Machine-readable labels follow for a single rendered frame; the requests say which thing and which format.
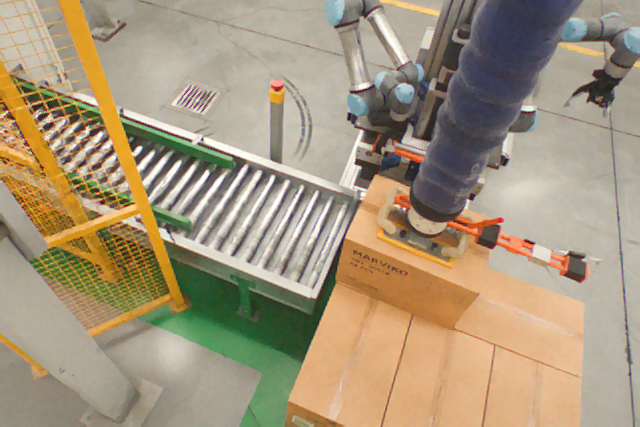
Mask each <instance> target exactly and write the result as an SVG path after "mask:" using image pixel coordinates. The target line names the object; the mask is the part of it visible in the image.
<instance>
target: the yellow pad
mask: <svg viewBox="0 0 640 427"><path fill-rule="evenodd" d="M390 222H391V221H390ZM391 223H392V224H393V225H394V226H395V227H396V232H395V233H394V234H389V233H388V232H387V231H386V230H385V229H384V228H382V226H381V227H380V229H379V231H378V234H377V236H376V238H377V239H380V240H382V241H384V242H387V243H389V244H392V245H394V246H396V247H399V248H401V249H403V250H408V251H410V252H412V253H414V254H417V255H419V256H422V257H424V258H426V259H429V260H431V261H433V262H436V263H438V264H441V265H443V266H445V267H448V268H450V269H452V268H453V265H454V262H455V258H456V257H454V256H453V257H452V256H451V257H449V256H443V255H442V253H441V250H442V247H453V246H448V245H446V244H443V243H441V242H438V241H436V240H434V239H431V238H430V239H429V241H428V244H427V247H426V248H425V249H422V248H420V247H417V246H415V245H412V244H411V243H409V242H408V241H409V238H410V235H411V233H412V230H410V229H408V228H405V227H403V226H400V225H398V224H395V223H393V222H391Z"/></svg>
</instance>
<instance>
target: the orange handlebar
mask: <svg viewBox="0 0 640 427"><path fill-rule="evenodd" d="M394 148H395V151H394V152H393V153H395V154H398V155H400V156H403V157H406V158H408V159H411V160H414V161H416V162H418V163H421V162H422V160H423V159H424V158H422V157H419V156H416V155H415V154H412V153H409V152H407V151H404V150H401V149H399V148H396V147H394ZM400 198H402V199H404V200H407V201H409V202H410V198H409V196H408V195H406V194H403V193H399V194H397V195H396V196H395V199H394V200H395V203H396V204H398V205H399V206H402V207H404V208H407V209H409V210H411V206H412V205H411V204H408V203H406V202H403V201H401V200H400ZM456 220H459V221H460V222H463V223H466V224H468V225H469V224H474V222H473V221H470V220H468V219H465V218H463V217H460V216H458V217H457V218H456ZM446 225H448V226H451V227H453V228H456V229H458V230H461V231H463V232H466V233H468V234H471V235H472V236H475V237H476V236H477V234H478V232H476V231H474V230H472V229H470V228H467V227H465V226H462V225H460V224H457V223H455V222H452V221H450V222H448V223H447V224H446ZM500 238H503V239H506V240H508V243H506V242H504V241H501V240H499V243H498V244H497V245H500V246H502V247H505V248H506V250H508V251H510V252H513V253H515V254H518V255H519V253H520V254H521V255H524V256H526V257H529V258H531V255H532V253H531V252H528V251H526V250H523V249H521V246H522V247H525V248H527V249H530V250H532V248H533V245H532V244H529V243H527V242H524V241H523V239H522V238H519V237H517V236H511V237H510V236H507V235H505V234H502V233H501V237H500ZM551 258H552V259H555V260H557V261H560V262H562V263H563V262H564V260H565V258H564V257H562V256H559V255H557V254H554V253H552V252H551ZM547 265H549V266H551V267H554V268H556V269H559V270H560V271H562V270H563V268H564V266H562V265H561V264H558V263H556V262H553V261H551V260H550V263H549V264H547Z"/></svg>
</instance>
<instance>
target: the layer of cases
mask: <svg viewBox="0 0 640 427"><path fill-rule="evenodd" d="M583 332H584V303H583V302H580V301H577V300H574V299H572V298H569V297H566V296H563V295H561V294H558V293H556V292H553V291H551V290H548V289H545V288H543V287H540V286H537V285H536V286H534V285H532V284H529V283H526V282H523V281H521V280H518V279H516V278H513V277H511V276H508V275H505V274H502V273H500V272H497V271H494V270H492V269H489V268H486V272H485V276H484V280H483V284H482V288H481V292H480V295H479V296H478V297H476V299H475V300H474V301H473V302H472V304H471V305H470V306H469V307H468V309H467V310H466V311H465V312H464V314H463V315H462V316H461V317H460V319H459V321H458V322H457V324H456V325H455V326H454V327H453V329H452V330H450V329H448V328H445V327H443V326H441V325H438V324H436V323H434V322H432V321H429V320H427V319H425V318H423V317H420V316H418V315H416V314H413V313H411V312H409V311H407V310H404V309H401V308H399V307H396V306H394V305H392V304H389V303H387V302H385V301H383V300H380V299H378V298H376V297H374V296H371V295H369V294H367V293H364V292H362V291H360V290H358V289H355V288H353V287H351V286H349V285H346V284H344V283H342V282H339V281H337V284H336V285H335V288H334V290H333V293H332V295H331V298H330V300H329V303H328V305H327V307H326V310H325V312H324V315H323V316H322V319H321V321H320V324H319V326H318V329H317V331H316V334H315V336H314V338H313V341H312V343H311V346H310V348H309V351H308V353H307V356H306V358H305V361H304V363H303V364H302V367H301V369H300V372H299V374H298V377H297V379H296V382H295V384H294V387H293V389H292V391H291V394H290V396H289V399H288V404H287V412H286V422H288V423H290V424H293V425H295V426H297V427H579V425H580V394H581V379H580V378H581V366H582V361H583Z"/></svg>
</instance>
